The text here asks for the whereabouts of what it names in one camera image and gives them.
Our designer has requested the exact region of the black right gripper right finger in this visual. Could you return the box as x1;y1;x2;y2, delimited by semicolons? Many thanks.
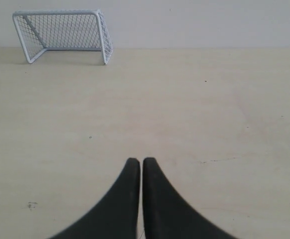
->
143;157;234;239

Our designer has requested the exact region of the small light blue goal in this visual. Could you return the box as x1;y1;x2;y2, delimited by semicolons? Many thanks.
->
12;9;113;65

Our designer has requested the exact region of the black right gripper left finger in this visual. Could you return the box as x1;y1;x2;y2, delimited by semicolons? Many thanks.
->
52;158;141;239

